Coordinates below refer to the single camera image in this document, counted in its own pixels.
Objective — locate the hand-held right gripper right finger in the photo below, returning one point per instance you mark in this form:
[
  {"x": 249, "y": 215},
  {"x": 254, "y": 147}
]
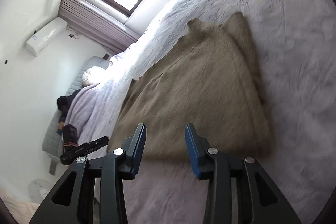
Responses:
[{"x": 193, "y": 153}]

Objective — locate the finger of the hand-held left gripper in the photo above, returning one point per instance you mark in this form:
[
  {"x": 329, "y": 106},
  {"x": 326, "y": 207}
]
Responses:
[{"x": 98, "y": 144}]

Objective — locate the olive brown knit sweater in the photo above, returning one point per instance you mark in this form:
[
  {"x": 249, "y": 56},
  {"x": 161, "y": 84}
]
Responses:
[{"x": 194, "y": 98}]

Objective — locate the mauve pleated curtain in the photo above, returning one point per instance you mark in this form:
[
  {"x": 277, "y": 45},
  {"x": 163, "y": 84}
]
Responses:
[{"x": 99, "y": 24}]

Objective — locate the white round pillow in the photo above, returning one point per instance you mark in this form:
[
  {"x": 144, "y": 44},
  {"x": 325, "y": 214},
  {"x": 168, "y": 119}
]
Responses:
[{"x": 92, "y": 77}]

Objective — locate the dark clothes pile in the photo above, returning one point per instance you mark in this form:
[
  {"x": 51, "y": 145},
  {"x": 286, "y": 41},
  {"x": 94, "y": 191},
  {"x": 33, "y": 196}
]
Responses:
[{"x": 67, "y": 104}]

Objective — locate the lavender textured bed blanket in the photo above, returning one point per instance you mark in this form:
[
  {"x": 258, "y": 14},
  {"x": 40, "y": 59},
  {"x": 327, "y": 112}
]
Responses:
[{"x": 294, "y": 82}]

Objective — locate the grey quilted headboard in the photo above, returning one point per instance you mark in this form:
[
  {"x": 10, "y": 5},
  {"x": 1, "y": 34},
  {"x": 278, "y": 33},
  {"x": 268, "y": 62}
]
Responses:
[{"x": 52, "y": 134}]

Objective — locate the white wall air conditioner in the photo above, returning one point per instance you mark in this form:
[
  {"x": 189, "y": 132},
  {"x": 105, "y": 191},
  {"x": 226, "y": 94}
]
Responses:
[{"x": 46, "y": 36}]

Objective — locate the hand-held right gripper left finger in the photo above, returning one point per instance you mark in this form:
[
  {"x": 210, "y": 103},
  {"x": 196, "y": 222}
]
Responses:
[{"x": 139, "y": 150}]

